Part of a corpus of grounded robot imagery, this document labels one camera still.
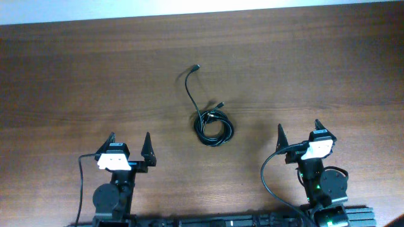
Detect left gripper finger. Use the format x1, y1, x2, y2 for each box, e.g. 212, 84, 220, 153
95, 132, 116, 160
141, 132, 157, 166

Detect thick black HDMI cable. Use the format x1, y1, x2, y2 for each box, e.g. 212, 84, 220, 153
184, 64, 235, 148

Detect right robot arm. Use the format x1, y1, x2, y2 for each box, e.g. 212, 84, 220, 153
276, 120, 350, 226

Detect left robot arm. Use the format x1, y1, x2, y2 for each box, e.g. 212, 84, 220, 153
92, 133, 157, 226

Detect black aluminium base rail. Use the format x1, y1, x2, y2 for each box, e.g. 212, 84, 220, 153
78, 206, 377, 227

